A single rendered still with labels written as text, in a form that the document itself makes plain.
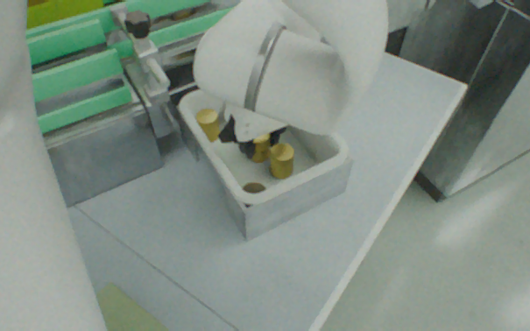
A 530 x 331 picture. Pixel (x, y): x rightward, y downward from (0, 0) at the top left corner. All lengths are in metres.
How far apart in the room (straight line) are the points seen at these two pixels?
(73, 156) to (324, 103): 0.37
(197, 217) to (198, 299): 0.12
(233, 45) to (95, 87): 0.27
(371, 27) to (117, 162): 0.45
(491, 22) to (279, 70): 0.91
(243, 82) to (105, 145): 0.31
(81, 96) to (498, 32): 0.96
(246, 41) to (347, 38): 0.10
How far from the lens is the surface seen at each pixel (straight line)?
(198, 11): 0.67
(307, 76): 0.33
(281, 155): 0.59
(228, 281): 0.56
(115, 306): 0.48
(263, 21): 0.36
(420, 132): 0.75
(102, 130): 0.58
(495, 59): 1.21
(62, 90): 0.55
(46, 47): 0.61
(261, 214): 0.54
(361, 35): 0.27
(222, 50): 0.34
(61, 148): 0.59
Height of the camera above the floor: 1.27
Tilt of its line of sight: 52 degrees down
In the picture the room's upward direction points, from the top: straight up
